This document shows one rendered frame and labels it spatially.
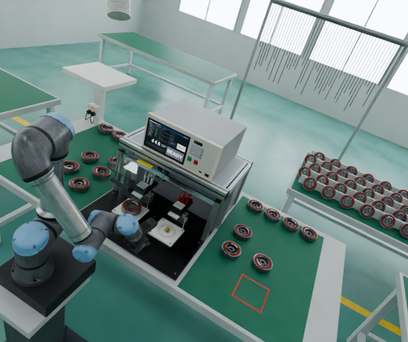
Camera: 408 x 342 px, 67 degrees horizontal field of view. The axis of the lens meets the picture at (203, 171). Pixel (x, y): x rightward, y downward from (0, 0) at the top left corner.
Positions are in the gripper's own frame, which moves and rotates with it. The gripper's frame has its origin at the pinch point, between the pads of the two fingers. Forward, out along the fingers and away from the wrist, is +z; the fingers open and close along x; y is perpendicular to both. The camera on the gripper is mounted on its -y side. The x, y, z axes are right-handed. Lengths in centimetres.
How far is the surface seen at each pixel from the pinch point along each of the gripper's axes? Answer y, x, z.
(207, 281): -6.9, 33.4, 13.7
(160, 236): -8.4, -0.6, 15.6
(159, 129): -45, -32, -14
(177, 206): -25.5, -3.6, 10.4
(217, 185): -44.3, 8.1, -2.5
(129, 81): -75, -98, 22
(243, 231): -46, 29, 36
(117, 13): -99, -128, -5
